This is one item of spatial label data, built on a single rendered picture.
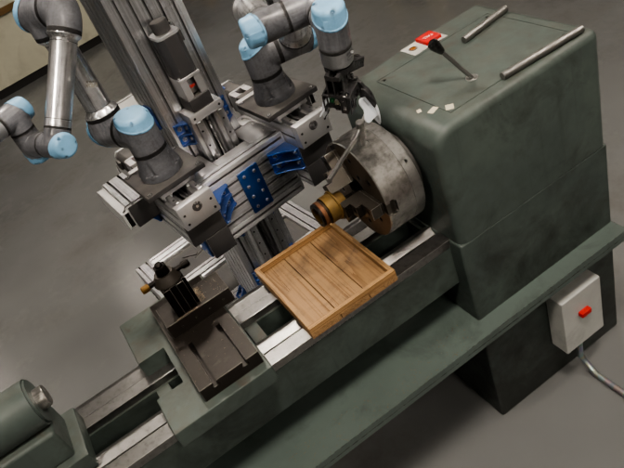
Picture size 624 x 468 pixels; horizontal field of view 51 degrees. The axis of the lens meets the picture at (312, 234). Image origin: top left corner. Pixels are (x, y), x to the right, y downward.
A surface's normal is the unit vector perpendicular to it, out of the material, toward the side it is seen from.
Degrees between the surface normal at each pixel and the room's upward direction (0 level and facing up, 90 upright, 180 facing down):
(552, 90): 90
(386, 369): 0
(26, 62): 90
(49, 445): 90
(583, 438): 0
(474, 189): 90
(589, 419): 0
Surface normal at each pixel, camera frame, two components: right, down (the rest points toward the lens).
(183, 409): -0.32, -0.73
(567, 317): 0.49, 0.41
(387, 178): 0.25, -0.02
